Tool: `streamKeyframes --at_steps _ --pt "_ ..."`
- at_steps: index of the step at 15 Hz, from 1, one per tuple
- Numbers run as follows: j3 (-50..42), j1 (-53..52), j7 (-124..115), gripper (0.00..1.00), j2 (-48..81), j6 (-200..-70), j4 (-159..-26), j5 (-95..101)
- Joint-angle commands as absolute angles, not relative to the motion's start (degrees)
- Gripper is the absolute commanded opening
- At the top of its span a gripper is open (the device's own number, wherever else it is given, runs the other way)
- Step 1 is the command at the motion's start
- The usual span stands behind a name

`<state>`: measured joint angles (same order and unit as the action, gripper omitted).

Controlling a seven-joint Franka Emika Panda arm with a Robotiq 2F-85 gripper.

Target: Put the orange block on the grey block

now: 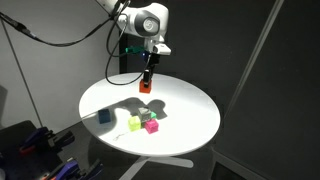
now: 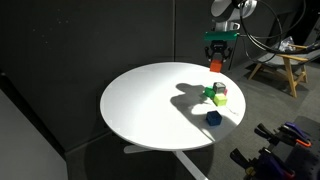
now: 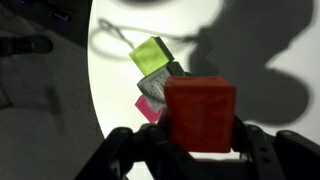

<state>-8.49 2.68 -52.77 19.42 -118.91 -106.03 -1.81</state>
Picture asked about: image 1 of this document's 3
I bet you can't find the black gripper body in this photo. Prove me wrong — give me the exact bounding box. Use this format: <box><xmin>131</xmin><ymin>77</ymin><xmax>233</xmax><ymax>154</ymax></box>
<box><xmin>144</xmin><ymin>52</ymin><xmax>162</xmax><ymax>75</ymax></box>

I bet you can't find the orange block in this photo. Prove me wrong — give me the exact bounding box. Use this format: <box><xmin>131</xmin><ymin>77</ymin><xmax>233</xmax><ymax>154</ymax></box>
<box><xmin>138</xmin><ymin>79</ymin><xmax>153</xmax><ymax>95</ymax></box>

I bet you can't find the grey block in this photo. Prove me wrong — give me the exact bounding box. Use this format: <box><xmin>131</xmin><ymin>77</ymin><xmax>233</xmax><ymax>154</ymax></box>
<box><xmin>137</xmin><ymin>107</ymin><xmax>152</xmax><ymax>124</ymax></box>

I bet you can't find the yellow-green block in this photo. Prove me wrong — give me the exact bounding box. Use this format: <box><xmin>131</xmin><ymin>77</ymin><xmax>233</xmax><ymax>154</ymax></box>
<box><xmin>127</xmin><ymin>115</ymin><xmax>142</xmax><ymax>132</ymax></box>

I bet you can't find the pink block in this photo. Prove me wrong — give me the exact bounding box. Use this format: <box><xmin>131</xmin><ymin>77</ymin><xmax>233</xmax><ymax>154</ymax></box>
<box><xmin>144</xmin><ymin>119</ymin><xmax>160</xmax><ymax>135</ymax></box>

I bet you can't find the blue block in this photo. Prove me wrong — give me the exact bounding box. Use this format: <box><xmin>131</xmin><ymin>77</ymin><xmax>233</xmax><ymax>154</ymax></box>
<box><xmin>97</xmin><ymin>108</ymin><xmax>112</xmax><ymax>125</ymax></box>

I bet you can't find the round white table top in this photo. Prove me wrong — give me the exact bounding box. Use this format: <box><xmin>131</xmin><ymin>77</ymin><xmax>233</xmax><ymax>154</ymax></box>
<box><xmin>78</xmin><ymin>72</ymin><xmax>222</xmax><ymax>158</ymax></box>

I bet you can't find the white table base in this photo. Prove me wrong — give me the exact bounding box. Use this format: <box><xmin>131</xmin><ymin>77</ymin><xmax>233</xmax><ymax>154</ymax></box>
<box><xmin>118</xmin><ymin>154</ymin><xmax>195</xmax><ymax>180</ymax></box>

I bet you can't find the black spring clamp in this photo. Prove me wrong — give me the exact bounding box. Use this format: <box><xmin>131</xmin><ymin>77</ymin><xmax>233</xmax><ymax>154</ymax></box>
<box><xmin>49</xmin><ymin>130</ymin><xmax>76</xmax><ymax>148</ymax></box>

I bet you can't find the large purple black clamp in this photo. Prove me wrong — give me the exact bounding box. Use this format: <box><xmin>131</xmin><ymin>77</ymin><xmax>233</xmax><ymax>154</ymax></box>
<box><xmin>42</xmin><ymin>157</ymin><xmax>105</xmax><ymax>180</ymax></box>

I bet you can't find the thin metal pole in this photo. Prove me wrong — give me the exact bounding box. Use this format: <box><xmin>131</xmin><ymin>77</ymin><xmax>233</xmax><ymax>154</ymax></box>
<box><xmin>0</xmin><ymin>18</ymin><xmax>45</xmax><ymax>128</ymax></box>

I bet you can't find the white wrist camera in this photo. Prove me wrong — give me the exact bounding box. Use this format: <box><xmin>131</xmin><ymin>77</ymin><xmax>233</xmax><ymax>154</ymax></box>
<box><xmin>152</xmin><ymin>43</ymin><xmax>172</xmax><ymax>57</ymax></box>

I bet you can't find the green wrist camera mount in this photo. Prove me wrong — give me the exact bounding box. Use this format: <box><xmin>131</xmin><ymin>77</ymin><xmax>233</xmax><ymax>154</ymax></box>
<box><xmin>125</xmin><ymin>45</ymin><xmax>146</xmax><ymax>55</ymax></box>

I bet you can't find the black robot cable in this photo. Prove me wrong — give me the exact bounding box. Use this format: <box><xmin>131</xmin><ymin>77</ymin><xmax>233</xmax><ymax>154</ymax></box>
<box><xmin>0</xmin><ymin>0</ymin><xmax>152</xmax><ymax>87</ymax></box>

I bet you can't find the silver diagonal frame bar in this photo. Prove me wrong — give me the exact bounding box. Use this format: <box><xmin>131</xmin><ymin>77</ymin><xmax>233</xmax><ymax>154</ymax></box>
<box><xmin>225</xmin><ymin>0</ymin><xmax>286</xmax><ymax>118</ymax></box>

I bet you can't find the clamp with orange handle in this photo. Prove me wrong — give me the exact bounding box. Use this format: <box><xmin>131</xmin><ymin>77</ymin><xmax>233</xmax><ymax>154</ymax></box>
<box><xmin>18</xmin><ymin>126</ymin><xmax>55</xmax><ymax>155</ymax></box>

